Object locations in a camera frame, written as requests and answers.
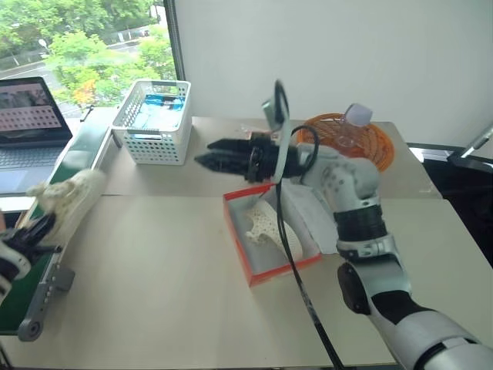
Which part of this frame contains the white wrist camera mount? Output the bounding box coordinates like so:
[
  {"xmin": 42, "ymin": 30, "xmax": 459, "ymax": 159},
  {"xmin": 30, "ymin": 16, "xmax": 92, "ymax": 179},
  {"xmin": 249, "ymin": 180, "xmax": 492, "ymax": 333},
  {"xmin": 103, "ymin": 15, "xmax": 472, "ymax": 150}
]
[
  {"xmin": 260, "ymin": 86, "xmax": 294, "ymax": 183},
  {"xmin": 0, "ymin": 240, "xmax": 33, "ymax": 284}
]

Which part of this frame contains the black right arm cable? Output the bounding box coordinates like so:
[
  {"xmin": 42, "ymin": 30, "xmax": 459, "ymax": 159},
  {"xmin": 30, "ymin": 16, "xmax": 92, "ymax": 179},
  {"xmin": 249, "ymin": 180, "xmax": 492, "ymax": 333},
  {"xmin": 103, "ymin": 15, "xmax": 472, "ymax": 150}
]
[{"xmin": 272, "ymin": 79, "xmax": 345, "ymax": 370}]

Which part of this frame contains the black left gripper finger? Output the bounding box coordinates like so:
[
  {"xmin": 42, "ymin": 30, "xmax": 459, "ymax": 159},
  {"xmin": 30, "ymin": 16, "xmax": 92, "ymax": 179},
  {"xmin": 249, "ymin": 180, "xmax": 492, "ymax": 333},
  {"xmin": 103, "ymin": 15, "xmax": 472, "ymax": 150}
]
[
  {"xmin": 22, "ymin": 213, "xmax": 58, "ymax": 237},
  {"xmin": 29, "ymin": 234, "xmax": 55, "ymax": 256}
]

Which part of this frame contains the green conveyor belt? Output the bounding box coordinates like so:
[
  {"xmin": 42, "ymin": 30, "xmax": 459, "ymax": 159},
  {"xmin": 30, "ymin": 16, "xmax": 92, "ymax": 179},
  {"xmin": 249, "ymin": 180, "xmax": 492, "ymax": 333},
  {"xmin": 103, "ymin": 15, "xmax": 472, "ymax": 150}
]
[{"xmin": 0, "ymin": 113, "xmax": 117, "ymax": 343}]

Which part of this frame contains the grey window frame post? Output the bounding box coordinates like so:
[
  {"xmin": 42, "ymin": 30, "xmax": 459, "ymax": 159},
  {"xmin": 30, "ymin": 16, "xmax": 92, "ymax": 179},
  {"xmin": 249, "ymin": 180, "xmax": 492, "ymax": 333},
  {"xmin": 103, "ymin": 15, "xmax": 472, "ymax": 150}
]
[{"xmin": 163, "ymin": 0, "xmax": 186, "ymax": 82}]

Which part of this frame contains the silver metal pole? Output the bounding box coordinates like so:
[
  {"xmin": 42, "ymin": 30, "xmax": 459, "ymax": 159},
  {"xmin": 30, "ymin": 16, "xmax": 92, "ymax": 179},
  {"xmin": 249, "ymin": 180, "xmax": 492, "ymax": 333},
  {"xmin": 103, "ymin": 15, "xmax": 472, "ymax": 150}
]
[{"xmin": 460, "ymin": 123, "xmax": 493, "ymax": 159}]

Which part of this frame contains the orange shoebox with lid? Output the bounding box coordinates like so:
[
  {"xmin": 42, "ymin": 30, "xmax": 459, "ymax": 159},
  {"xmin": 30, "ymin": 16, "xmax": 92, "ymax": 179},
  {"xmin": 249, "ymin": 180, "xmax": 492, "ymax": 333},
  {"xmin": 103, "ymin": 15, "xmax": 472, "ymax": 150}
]
[{"xmin": 223, "ymin": 182, "xmax": 340, "ymax": 288}]

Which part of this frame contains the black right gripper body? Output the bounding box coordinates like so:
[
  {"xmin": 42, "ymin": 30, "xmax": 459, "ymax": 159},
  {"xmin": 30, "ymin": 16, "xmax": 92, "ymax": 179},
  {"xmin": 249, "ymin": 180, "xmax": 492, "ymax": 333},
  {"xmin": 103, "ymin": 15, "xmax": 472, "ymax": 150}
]
[{"xmin": 243, "ymin": 132, "xmax": 281, "ymax": 183}]

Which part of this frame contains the clear bottle with lilac cap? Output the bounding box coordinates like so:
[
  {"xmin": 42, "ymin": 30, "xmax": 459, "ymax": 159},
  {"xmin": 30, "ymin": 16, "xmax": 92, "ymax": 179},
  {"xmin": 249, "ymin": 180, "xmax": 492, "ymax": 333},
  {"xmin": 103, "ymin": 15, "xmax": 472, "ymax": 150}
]
[{"xmin": 335, "ymin": 103, "xmax": 374, "ymax": 157}]

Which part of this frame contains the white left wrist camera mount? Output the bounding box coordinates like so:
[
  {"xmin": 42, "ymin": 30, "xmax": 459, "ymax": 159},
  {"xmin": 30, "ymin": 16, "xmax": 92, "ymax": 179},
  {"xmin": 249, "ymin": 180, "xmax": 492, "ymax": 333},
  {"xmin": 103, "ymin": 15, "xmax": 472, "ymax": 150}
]
[{"xmin": 0, "ymin": 240, "xmax": 33, "ymax": 284}]

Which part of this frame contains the orange round mesh basket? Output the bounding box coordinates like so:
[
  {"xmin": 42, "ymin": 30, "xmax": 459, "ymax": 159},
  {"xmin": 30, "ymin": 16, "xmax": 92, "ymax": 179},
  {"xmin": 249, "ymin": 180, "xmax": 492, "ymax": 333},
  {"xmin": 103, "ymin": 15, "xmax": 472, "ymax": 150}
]
[{"xmin": 293, "ymin": 112, "xmax": 397, "ymax": 173}]

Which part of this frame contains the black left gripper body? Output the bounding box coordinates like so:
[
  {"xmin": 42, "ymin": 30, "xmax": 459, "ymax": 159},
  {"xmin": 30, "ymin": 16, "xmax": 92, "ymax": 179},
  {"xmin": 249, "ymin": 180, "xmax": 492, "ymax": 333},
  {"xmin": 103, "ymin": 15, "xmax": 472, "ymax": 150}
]
[{"xmin": 0, "ymin": 229, "xmax": 38, "ymax": 258}]

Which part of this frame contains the white perforated shoe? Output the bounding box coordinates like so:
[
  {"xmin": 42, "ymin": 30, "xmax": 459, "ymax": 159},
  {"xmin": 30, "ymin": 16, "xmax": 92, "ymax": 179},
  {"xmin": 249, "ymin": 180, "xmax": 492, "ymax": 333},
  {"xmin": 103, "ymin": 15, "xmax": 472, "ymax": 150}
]
[
  {"xmin": 245, "ymin": 204, "xmax": 306, "ymax": 261},
  {"xmin": 25, "ymin": 169, "xmax": 105, "ymax": 248}
]

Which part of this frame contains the blue plastic packet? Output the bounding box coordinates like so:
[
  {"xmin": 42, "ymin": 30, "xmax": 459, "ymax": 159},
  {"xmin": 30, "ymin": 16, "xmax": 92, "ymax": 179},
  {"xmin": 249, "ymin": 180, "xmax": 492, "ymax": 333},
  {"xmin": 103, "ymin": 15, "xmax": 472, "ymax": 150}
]
[{"xmin": 132, "ymin": 91, "xmax": 186, "ymax": 133}]

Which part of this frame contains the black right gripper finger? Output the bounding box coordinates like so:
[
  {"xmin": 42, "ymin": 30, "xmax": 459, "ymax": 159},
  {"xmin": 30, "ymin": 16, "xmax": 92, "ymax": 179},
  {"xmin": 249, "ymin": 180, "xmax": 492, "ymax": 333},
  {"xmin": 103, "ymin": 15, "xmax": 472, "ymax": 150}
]
[
  {"xmin": 206, "ymin": 137, "xmax": 253, "ymax": 154},
  {"xmin": 193, "ymin": 150, "xmax": 252, "ymax": 179}
]

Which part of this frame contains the white perforated plastic basket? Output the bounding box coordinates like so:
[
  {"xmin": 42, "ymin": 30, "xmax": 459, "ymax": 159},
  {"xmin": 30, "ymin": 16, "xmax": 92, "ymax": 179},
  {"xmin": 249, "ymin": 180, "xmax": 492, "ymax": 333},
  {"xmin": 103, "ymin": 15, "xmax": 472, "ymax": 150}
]
[{"xmin": 111, "ymin": 79, "xmax": 193, "ymax": 167}]

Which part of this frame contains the open dark laptop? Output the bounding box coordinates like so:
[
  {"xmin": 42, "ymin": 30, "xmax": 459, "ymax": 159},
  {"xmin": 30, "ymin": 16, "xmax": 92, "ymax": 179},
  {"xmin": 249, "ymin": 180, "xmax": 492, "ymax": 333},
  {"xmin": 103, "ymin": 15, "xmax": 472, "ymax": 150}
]
[{"xmin": 0, "ymin": 76, "xmax": 74, "ymax": 196}]

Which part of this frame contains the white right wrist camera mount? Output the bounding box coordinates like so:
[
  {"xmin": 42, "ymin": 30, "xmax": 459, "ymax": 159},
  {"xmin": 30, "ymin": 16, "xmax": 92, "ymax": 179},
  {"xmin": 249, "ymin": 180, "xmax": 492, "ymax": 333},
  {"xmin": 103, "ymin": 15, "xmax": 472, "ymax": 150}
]
[{"xmin": 260, "ymin": 86, "xmax": 294, "ymax": 183}]

